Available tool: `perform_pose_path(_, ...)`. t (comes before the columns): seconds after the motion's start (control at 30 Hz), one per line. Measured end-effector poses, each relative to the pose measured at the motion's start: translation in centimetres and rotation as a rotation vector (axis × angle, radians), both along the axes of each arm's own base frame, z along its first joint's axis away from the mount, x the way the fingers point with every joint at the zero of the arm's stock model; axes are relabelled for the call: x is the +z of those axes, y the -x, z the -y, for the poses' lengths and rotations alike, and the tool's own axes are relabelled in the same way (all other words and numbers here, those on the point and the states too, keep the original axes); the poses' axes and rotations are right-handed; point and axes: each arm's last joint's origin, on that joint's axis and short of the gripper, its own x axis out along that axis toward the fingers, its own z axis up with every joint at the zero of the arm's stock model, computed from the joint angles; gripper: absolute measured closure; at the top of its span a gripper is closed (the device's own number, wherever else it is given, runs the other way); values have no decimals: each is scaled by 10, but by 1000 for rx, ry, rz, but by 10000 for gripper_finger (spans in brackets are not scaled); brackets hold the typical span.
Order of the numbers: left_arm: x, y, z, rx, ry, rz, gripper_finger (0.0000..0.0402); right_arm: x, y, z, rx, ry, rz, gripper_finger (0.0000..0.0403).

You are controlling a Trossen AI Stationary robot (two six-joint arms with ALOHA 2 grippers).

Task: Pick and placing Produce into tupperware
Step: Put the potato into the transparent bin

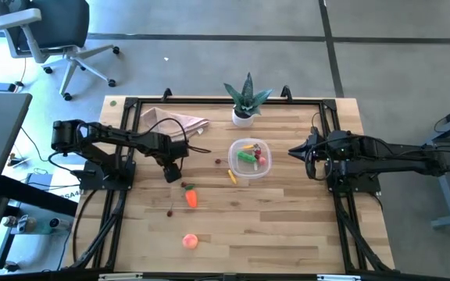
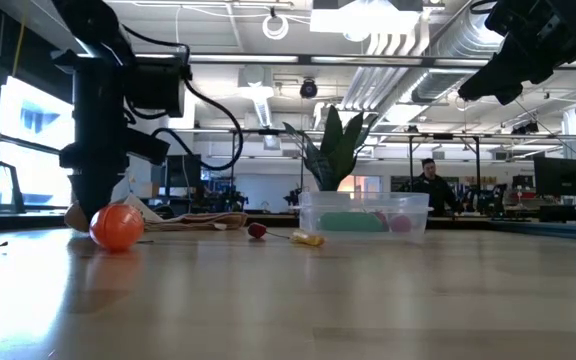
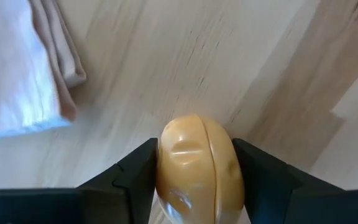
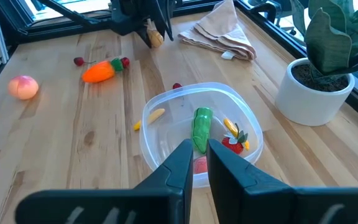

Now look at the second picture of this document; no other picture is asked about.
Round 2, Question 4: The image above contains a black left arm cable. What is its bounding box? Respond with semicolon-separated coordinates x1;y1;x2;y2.
122;24;245;172

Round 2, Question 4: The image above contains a black overhead beam with lights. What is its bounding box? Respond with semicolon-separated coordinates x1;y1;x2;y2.
132;52;532;70

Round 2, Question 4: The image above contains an orange ball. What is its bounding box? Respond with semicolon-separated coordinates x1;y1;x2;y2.
89;202;146;253

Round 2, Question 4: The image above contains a clear plastic tupperware container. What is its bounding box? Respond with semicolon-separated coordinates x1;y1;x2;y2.
296;190;434;242

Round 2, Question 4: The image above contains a silver ventilation duct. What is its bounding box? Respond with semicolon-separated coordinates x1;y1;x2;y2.
407;0;512;106

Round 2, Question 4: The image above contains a black workbench frame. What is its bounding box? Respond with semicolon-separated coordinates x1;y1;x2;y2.
165;127;307;192
370;131;484;194

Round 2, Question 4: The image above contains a person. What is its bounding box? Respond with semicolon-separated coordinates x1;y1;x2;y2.
410;157;462;218

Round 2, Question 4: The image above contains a white ceiling light panel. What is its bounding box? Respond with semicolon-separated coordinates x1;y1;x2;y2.
310;0;423;36

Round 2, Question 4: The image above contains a black aluminium table frame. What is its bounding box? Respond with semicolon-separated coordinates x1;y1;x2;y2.
0;209;576;244

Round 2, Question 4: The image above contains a green toy cucumber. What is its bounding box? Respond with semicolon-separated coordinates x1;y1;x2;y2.
316;211;390;234

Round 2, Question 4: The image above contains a beige toy potato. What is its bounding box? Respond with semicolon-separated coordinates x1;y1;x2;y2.
63;201;92;233

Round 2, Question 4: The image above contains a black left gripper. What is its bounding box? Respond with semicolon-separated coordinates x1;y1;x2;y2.
59;63;170;221

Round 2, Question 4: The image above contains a snake plant in white pot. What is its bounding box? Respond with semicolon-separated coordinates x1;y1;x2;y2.
282;104;380;196

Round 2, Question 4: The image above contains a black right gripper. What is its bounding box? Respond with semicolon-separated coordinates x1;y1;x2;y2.
457;0;576;106

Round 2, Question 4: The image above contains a black monitor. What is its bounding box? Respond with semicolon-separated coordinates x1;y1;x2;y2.
533;156;576;198
165;153;203;190

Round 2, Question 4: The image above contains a small pink toy fruit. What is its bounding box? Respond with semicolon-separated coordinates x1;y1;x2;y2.
389;213;414;234

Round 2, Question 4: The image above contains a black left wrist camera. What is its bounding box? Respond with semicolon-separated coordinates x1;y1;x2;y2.
135;53;192;120

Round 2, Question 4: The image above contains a yellow toy fry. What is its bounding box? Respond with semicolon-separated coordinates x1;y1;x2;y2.
289;230;327;248

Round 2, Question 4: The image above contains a beige folded cloth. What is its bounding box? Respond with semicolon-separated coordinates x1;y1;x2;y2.
110;193;249;233

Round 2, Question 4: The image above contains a black ceiling spotlight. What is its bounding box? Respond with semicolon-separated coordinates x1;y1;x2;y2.
299;78;319;100

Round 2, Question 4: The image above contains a white coiled cable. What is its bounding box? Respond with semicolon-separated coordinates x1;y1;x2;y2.
261;12;291;42

